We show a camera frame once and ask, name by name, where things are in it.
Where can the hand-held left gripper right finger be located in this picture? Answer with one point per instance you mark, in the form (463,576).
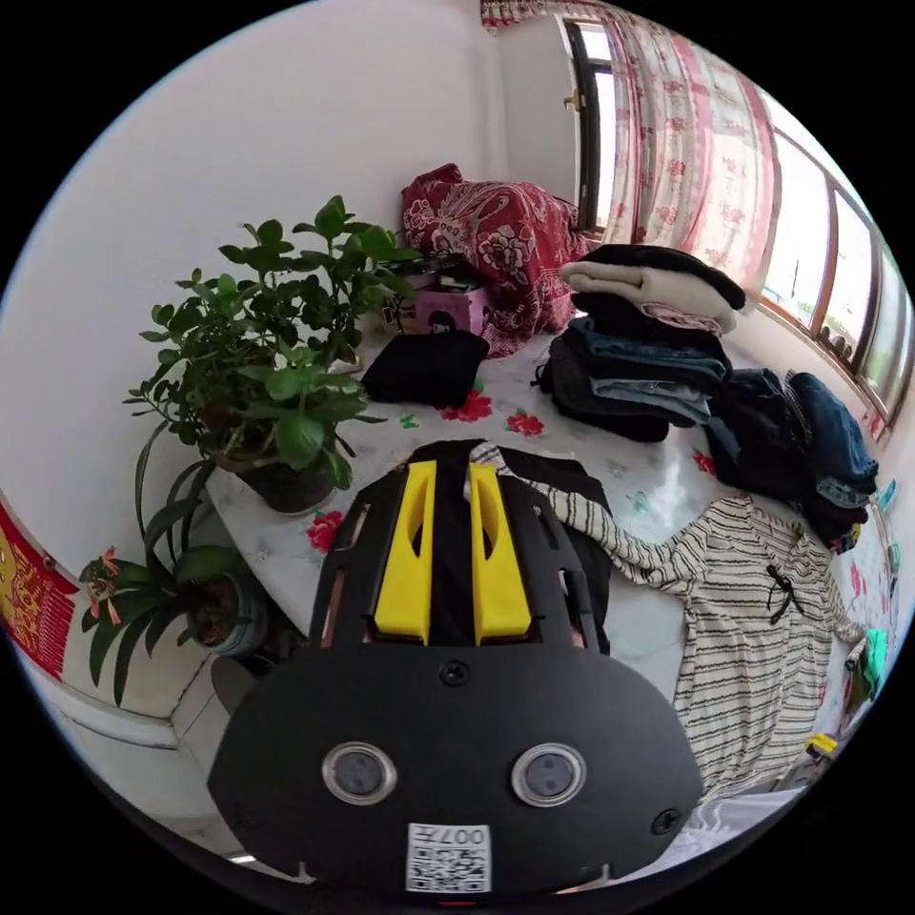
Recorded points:
(500,572)

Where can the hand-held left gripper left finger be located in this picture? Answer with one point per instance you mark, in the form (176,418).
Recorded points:
(406,565)

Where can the striped long sleeve shirt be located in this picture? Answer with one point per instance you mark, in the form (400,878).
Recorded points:
(743,643)

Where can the small long-leaved potted plant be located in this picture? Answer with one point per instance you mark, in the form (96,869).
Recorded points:
(221,607)

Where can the green cloth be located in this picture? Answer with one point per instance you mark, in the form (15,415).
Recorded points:
(868,661)

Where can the folded black garment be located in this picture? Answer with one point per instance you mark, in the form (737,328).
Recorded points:
(425,368)

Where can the pile of clothes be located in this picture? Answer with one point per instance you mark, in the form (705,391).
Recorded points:
(643,372)

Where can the large leafy potted plant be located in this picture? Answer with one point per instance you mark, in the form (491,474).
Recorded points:
(272,357)

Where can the pink carton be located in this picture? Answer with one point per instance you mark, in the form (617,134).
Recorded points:
(447,311)

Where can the pile of dark jeans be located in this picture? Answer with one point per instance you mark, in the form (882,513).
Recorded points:
(772,436)

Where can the red patterned blanket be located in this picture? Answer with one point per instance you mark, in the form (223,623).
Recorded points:
(500,229)

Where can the brown-framed window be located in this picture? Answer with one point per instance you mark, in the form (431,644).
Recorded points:
(843,286)

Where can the dark-framed window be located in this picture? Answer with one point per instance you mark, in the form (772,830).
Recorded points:
(597,129)

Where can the floral pink curtain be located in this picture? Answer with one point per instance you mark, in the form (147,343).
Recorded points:
(686,150)

